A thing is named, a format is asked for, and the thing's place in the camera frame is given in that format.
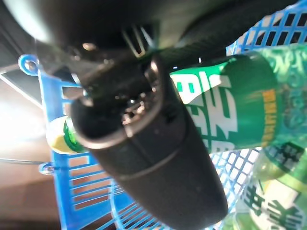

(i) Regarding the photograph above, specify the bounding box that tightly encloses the green Sprite bottle yellow cap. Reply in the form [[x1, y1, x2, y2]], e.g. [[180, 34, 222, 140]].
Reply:
[[46, 45, 307, 155]]

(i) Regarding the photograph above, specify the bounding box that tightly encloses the blue plastic shopping basket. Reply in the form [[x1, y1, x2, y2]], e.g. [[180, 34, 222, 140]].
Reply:
[[18, 0, 307, 230]]

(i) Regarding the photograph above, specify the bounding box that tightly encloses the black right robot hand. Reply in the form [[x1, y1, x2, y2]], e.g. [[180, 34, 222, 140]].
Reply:
[[4, 0, 299, 228]]

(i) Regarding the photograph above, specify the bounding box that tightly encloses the light green tea bottle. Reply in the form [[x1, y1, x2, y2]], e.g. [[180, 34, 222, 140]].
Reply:
[[224, 141, 307, 230]]

